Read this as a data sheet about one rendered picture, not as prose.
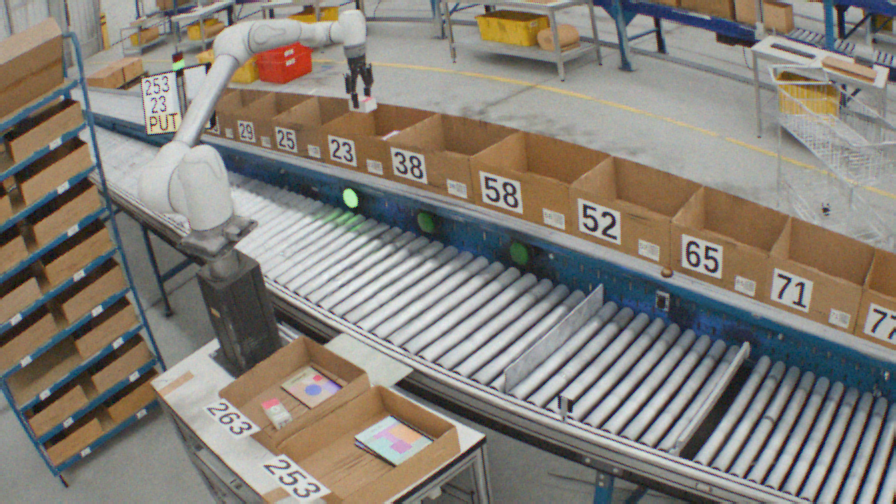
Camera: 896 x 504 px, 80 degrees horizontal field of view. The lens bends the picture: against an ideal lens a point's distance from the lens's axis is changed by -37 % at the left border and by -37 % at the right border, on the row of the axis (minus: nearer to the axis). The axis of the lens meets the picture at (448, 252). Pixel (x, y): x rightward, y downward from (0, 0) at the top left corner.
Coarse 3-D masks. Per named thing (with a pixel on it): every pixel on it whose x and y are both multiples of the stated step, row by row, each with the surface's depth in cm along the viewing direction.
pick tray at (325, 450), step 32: (352, 416) 199; (384, 416) 205; (416, 416) 197; (288, 448) 185; (320, 448) 193; (352, 448) 193; (448, 448) 185; (320, 480) 182; (352, 480) 182; (384, 480) 172; (416, 480) 181
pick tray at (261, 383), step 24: (264, 360) 216; (288, 360) 223; (312, 360) 229; (336, 360) 217; (240, 384) 210; (264, 384) 217; (360, 384) 207; (240, 408) 210; (288, 408) 209; (312, 408) 195; (336, 408) 202; (264, 432) 187; (288, 432) 190
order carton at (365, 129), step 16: (352, 112) 323; (368, 112) 330; (384, 112) 327; (400, 112) 320; (416, 112) 314; (432, 112) 307; (336, 128) 319; (352, 128) 326; (368, 128) 332; (384, 128) 332; (400, 128) 325; (368, 144) 295; (384, 144) 289; (336, 160) 314; (384, 160) 293; (384, 176) 297
